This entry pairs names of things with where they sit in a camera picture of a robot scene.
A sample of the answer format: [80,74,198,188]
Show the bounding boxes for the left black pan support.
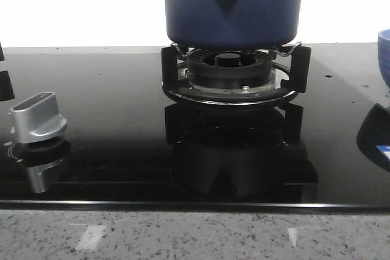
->
[0,40,15,102]

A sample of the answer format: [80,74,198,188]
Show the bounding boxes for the metal wire pot trivet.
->
[170,41,303,58]

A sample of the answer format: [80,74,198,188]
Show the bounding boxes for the silver stove knob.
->
[10,92,66,144]

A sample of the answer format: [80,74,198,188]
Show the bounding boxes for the black glass gas stove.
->
[1,44,389,213]

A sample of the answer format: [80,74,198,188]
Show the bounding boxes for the right black pan support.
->
[161,46,311,108]

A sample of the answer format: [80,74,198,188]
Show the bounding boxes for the blue ribbed bowl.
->
[377,29,390,87]

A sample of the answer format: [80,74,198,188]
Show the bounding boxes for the blue white stove sticker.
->
[377,145,390,160]

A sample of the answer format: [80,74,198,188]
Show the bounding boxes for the black pan support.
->
[0,40,15,102]
[161,46,311,108]

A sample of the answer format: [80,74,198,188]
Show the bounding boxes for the right black burner head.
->
[187,49,272,90]

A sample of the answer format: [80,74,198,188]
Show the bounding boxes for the blue cooking pot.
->
[165,0,301,50]

